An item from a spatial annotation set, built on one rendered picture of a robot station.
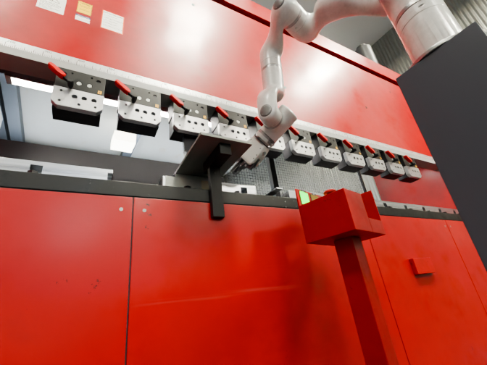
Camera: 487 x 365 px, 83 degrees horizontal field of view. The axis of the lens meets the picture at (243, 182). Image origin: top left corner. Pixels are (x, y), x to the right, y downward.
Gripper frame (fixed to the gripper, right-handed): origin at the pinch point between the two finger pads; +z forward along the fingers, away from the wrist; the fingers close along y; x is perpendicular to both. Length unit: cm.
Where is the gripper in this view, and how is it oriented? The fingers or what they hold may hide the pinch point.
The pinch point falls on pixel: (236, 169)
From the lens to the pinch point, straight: 112.4
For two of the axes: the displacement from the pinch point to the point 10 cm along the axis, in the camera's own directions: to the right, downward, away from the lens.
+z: -6.8, 7.2, 1.6
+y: -5.3, -6.3, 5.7
